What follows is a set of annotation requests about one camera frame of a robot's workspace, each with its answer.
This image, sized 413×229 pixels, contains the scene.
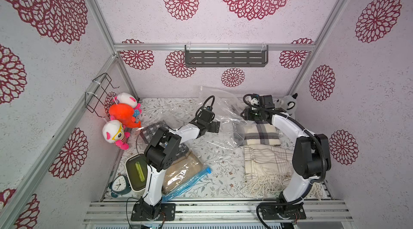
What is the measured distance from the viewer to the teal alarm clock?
78 cm

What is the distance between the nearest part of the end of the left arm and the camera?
0.79 m

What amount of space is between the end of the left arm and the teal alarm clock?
0.43 m
